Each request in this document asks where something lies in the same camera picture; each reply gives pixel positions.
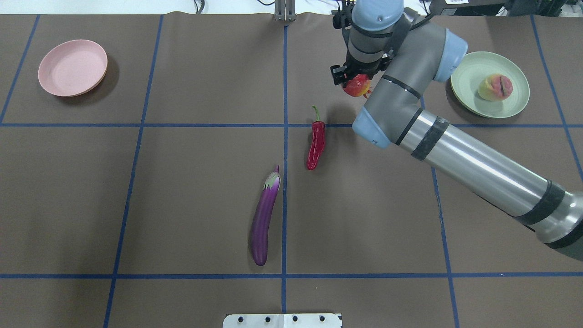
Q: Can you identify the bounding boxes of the red round fruit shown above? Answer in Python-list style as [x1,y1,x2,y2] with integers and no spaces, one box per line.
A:
[342,74,371,97]

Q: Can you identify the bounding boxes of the red chili pepper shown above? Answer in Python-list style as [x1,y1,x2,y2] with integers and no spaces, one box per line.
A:
[306,105,326,170]

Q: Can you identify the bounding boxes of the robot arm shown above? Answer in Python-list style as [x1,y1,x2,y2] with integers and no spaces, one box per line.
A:
[330,0,583,260]

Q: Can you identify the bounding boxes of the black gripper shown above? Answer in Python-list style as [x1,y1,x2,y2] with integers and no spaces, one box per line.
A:
[330,54,390,87]

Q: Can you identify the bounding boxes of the green plate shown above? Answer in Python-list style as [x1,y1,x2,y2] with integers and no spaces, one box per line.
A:
[450,51,530,119]

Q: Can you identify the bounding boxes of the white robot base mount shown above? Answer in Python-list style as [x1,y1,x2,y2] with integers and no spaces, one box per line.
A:
[222,313,343,328]

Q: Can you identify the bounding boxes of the yellow pink peach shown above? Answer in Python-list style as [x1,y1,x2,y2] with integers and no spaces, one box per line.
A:
[478,73,514,102]

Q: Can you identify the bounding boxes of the pink plate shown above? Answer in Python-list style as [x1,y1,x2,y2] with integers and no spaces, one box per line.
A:
[37,39,108,97]

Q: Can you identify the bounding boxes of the purple eggplant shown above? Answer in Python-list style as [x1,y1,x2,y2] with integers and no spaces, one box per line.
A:
[249,165,281,267]

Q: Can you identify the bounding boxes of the brown table mat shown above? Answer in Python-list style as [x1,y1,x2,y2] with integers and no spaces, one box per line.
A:
[1,13,582,328]

